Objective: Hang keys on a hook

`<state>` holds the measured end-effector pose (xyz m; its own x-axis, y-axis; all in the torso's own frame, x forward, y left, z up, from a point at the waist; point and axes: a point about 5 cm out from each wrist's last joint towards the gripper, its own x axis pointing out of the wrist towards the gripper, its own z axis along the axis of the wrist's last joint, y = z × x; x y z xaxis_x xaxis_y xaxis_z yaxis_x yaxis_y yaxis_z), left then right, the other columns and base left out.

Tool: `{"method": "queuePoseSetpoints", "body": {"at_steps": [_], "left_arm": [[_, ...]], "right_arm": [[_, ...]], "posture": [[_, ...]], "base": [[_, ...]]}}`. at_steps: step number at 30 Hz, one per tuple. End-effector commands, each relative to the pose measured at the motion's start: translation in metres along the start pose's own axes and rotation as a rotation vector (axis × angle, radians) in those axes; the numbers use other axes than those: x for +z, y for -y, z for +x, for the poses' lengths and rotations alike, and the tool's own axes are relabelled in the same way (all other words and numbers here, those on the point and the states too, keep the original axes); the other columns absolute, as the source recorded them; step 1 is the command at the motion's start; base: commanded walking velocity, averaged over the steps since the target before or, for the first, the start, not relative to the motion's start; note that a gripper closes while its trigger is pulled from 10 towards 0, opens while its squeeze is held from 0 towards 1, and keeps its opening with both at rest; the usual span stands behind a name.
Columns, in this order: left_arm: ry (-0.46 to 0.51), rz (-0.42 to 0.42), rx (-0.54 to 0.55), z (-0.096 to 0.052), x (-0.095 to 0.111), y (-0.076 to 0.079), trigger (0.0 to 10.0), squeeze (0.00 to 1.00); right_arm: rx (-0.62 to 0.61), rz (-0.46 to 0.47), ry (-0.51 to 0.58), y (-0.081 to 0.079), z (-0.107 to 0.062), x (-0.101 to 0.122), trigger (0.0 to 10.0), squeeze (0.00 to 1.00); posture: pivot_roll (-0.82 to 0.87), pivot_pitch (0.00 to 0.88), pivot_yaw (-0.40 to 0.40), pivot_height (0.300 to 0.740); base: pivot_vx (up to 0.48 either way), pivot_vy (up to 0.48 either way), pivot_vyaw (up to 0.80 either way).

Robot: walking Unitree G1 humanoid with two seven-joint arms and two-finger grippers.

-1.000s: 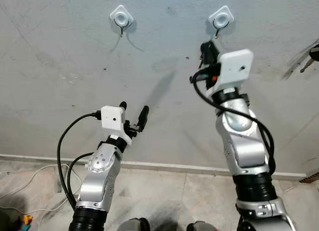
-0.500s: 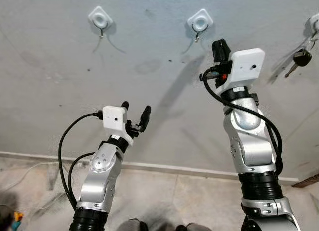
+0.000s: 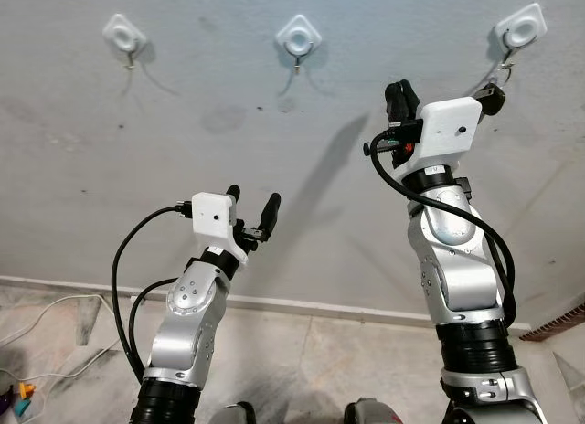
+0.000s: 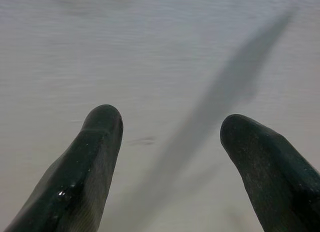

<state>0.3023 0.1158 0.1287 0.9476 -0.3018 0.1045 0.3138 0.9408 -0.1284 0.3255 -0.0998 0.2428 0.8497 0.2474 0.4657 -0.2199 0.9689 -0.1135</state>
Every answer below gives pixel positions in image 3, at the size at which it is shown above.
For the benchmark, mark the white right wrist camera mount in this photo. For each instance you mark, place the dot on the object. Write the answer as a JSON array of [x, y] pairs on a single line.
[[448, 127]]

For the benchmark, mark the white square wall hook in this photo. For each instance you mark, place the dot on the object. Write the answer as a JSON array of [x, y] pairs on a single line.
[[297, 36], [123, 31], [523, 26]]

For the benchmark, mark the silver right robot leg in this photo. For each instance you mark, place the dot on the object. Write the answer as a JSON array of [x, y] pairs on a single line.
[[370, 413]]

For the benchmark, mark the small purple toy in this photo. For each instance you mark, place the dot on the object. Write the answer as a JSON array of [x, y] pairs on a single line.
[[5, 406]]

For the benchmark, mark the silver left robot leg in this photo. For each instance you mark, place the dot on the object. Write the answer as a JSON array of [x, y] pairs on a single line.
[[228, 415]]

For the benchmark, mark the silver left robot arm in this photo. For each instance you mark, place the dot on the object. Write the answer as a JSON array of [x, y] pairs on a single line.
[[187, 305]]

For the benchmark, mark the brown ribbed threshold strip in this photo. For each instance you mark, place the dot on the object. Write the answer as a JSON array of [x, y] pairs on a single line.
[[558, 323]]

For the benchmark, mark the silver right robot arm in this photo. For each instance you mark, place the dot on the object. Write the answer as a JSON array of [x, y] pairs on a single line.
[[448, 259]]

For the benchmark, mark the silver robot leg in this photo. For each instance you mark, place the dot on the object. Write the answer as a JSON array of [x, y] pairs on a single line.
[[370, 413], [228, 415]]

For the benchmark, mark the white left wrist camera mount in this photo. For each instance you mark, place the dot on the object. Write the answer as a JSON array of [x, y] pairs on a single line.
[[212, 216]]

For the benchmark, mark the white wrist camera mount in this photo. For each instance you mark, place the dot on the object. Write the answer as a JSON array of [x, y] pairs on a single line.
[[448, 127], [212, 216]]

